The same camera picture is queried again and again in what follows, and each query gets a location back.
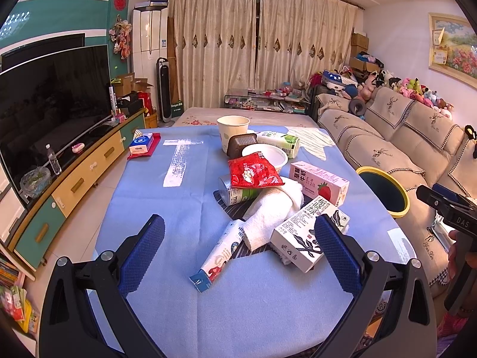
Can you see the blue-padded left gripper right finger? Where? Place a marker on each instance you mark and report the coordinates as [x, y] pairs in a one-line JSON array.
[[408, 328]]

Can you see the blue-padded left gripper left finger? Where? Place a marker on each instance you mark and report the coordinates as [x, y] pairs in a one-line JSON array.
[[68, 324]]

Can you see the white black-print carton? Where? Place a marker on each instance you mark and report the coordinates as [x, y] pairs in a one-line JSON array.
[[294, 239]]

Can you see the pink strawberry milk carton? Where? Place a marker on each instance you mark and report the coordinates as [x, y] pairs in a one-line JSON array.
[[316, 181]]

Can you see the yellow-rimmed trash bin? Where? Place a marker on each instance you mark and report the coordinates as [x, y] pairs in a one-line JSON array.
[[389, 191]]

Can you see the person's right hand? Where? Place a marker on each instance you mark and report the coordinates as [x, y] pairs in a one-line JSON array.
[[471, 257]]

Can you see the beige sofa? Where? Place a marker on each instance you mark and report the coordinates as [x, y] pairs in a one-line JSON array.
[[417, 146]]

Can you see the yellow teal TV cabinet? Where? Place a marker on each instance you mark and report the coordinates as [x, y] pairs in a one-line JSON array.
[[39, 227]]

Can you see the white blue red tube pack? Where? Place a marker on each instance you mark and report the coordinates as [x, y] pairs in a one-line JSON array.
[[222, 252]]

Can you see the glass bowl with greens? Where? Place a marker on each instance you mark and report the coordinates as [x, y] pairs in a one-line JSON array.
[[35, 182]]

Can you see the clear water bottle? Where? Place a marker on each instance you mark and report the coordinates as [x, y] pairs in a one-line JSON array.
[[53, 160]]

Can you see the framed flower painting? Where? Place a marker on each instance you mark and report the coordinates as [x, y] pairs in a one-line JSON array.
[[453, 47]]

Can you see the light blue tablecloth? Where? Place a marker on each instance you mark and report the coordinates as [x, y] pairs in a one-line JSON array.
[[258, 307]]

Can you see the cardboard boxes stack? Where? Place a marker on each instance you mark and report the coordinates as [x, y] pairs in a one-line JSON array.
[[361, 62]]

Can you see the pile of plush toys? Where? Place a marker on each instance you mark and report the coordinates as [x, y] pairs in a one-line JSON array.
[[342, 91]]

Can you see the green white milk carton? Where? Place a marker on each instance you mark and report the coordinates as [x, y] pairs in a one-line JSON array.
[[290, 144]]

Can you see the white rolled towel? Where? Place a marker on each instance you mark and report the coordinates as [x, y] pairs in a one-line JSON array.
[[270, 209]]

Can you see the white plastic bowl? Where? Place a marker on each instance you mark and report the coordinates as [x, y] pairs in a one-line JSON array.
[[276, 156]]

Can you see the blue tissue pack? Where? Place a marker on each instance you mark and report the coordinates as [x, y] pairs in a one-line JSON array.
[[141, 144]]

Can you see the dark striped star mat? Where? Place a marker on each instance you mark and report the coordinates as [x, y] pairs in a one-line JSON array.
[[237, 211]]

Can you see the green white tin can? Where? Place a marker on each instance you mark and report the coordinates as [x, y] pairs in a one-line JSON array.
[[231, 196]]

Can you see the cluttered glass side table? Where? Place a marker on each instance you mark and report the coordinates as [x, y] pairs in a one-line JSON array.
[[267, 101]]

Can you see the red snack bag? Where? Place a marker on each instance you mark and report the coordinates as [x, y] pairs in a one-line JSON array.
[[253, 171]]

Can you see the red tray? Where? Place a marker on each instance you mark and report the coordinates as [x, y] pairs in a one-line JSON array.
[[157, 138]]

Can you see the black television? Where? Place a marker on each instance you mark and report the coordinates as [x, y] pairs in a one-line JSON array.
[[54, 101]]

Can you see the brown plastic container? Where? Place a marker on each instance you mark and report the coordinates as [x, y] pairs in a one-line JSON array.
[[237, 143]]

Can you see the black tower fan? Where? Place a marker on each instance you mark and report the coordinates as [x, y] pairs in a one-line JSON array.
[[163, 85]]

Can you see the white paper cup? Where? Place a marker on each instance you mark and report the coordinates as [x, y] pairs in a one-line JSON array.
[[229, 126]]

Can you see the beige curtains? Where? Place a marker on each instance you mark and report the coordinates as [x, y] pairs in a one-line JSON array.
[[255, 44]]

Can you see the white air conditioner unit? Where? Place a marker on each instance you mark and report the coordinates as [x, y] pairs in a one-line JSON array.
[[149, 42]]

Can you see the floral wall decoration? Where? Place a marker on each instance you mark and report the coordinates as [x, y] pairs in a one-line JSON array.
[[120, 36]]

